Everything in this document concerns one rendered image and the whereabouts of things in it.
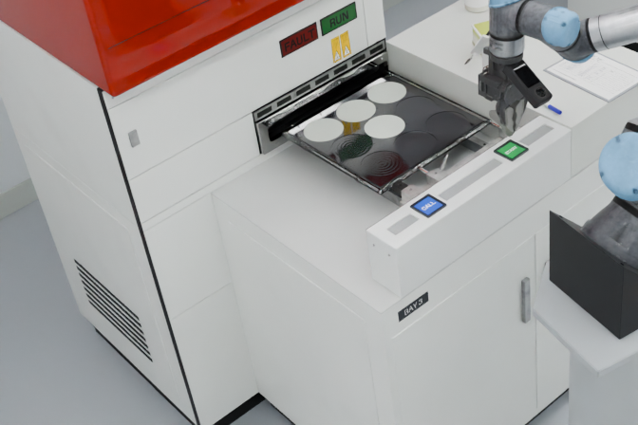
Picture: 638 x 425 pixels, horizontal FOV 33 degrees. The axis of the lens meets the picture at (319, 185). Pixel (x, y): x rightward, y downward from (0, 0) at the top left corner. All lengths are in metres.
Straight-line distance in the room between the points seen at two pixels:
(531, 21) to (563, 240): 0.45
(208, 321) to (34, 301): 1.07
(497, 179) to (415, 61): 0.57
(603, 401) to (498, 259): 0.39
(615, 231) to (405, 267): 0.44
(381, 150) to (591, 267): 0.66
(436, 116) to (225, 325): 0.81
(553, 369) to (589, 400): 0.53
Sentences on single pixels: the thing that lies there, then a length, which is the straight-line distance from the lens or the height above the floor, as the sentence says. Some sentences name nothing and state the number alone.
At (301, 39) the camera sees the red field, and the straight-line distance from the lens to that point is 2.70.
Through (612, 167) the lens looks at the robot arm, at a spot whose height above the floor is 1.18.
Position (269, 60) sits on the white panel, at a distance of 2.66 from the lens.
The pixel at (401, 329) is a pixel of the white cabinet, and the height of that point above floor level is 0.73.
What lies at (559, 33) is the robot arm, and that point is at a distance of 2.23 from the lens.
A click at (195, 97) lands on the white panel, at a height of 1.09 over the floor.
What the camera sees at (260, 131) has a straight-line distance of 2.71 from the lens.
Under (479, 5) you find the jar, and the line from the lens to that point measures 2.99.
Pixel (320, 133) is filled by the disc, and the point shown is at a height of 0.90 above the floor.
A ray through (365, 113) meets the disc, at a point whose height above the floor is 0.90.
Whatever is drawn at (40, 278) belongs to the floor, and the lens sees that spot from 3.94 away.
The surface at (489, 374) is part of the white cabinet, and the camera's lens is 2.76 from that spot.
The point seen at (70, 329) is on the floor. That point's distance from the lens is 3.69.
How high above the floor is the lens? 2.43
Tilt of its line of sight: 37 degrees down
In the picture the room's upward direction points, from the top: 9 degrees counter-clockwise
